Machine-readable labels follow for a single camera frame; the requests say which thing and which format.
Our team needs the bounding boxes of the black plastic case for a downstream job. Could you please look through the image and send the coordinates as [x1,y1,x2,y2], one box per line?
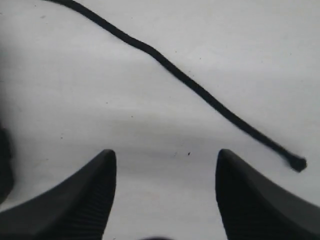
[0,126,15,204]

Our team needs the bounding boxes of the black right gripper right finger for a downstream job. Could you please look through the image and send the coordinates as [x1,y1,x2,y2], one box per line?
[215,149,320,240]

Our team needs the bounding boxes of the black braided rope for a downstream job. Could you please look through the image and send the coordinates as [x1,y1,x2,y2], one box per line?
[42,0,307,173]

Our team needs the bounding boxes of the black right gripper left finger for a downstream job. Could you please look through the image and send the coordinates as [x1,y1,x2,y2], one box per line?
[0,149,117,240]

